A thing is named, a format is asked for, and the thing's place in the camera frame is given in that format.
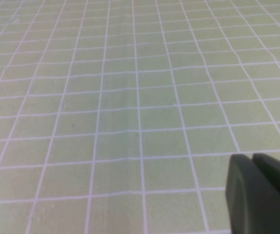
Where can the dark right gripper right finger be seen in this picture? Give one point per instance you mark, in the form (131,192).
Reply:
(278,175)

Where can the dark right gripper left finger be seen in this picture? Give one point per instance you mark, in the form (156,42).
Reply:
(249,207)

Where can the green white-checked tablecloth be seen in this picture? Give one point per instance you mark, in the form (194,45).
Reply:
(130,97)

